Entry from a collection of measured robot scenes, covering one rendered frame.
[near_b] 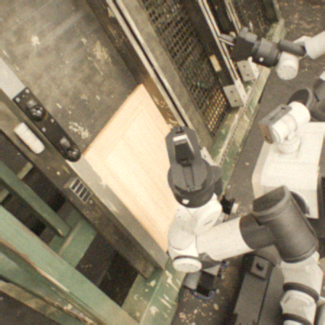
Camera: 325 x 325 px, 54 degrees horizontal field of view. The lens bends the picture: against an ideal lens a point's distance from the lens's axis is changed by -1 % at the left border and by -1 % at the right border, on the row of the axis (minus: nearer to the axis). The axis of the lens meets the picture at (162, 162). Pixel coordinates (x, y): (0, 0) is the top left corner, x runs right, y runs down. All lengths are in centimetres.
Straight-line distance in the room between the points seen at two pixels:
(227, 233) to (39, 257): 46
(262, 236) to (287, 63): 62
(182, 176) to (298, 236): 37
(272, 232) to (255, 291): 118
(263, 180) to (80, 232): 54
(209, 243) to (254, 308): 108
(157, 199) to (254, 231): 45
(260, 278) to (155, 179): 105
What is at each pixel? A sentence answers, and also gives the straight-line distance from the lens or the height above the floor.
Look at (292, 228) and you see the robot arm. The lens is 80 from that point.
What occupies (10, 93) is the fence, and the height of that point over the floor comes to 153.
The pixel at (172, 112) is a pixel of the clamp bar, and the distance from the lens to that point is 117.
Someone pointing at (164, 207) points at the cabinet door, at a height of 98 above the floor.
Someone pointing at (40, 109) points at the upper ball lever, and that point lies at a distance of 71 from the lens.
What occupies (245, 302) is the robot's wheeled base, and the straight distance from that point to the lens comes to 193.
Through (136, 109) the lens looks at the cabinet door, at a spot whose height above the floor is 127.
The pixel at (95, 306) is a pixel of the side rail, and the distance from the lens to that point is 97.
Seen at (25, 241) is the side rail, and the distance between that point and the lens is 81.
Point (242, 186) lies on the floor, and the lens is 250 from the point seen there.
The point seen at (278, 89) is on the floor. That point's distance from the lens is 341.
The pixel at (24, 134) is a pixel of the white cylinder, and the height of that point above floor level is 145.
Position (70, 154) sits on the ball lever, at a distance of 75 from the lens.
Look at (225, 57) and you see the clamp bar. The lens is 159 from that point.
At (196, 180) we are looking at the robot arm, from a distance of 52.
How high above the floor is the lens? 200
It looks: 51 degrees down
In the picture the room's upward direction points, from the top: straight up
